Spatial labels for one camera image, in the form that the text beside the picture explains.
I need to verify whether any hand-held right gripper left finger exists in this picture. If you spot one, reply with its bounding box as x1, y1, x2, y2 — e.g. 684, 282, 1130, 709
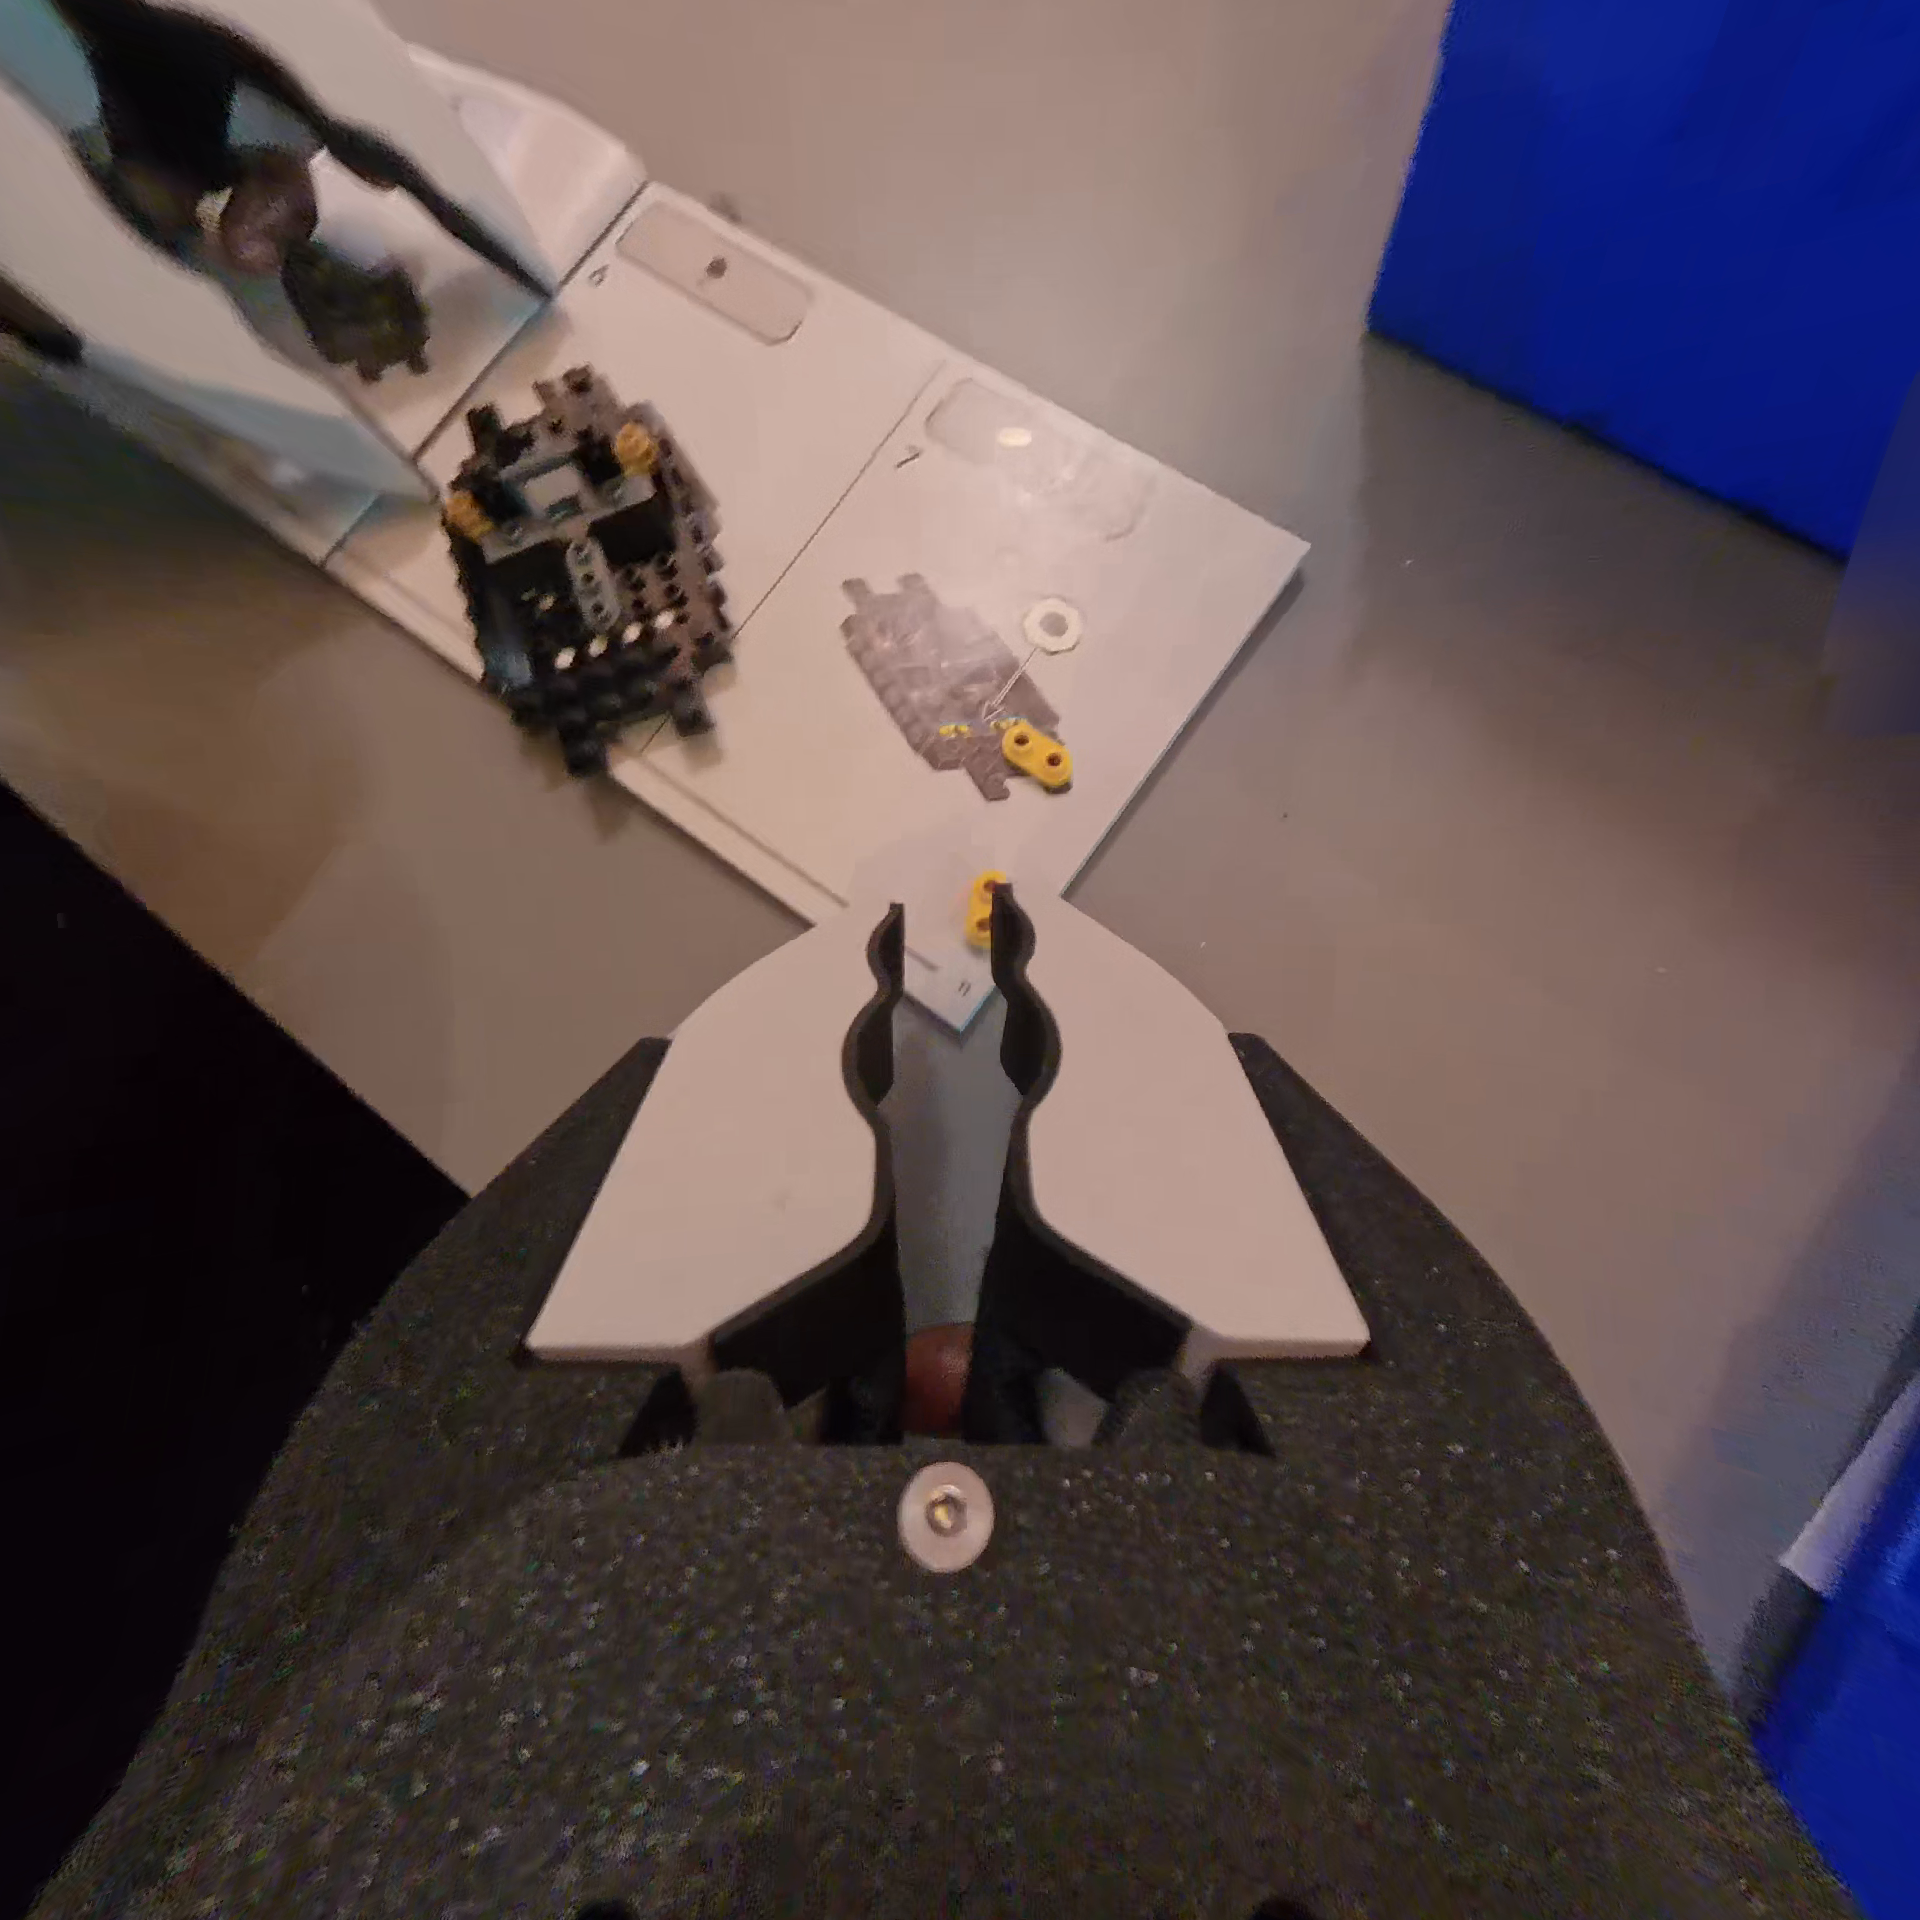
526, 900, 909, 1373

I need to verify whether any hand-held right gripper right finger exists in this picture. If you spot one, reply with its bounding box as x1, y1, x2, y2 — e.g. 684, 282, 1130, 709
989, 883, 1371, 1366

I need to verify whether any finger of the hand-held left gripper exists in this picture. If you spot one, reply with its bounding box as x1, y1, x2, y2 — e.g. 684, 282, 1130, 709
90, 0, 558, 291
0, 113, 442, 564

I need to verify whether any black lego model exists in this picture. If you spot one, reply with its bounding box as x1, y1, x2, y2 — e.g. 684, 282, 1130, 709
442, 369, 735, 775

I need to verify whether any white instruction booklet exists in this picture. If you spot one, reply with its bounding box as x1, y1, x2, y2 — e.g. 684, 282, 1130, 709
323, 46, 1309, 1037

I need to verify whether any person's black speckled clothing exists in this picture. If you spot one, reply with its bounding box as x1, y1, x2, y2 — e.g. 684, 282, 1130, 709
0, 780, 471, 1920

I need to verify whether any large blue plastic bin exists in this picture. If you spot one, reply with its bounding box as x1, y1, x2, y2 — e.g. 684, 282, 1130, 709
1367, 0, 1920, 559

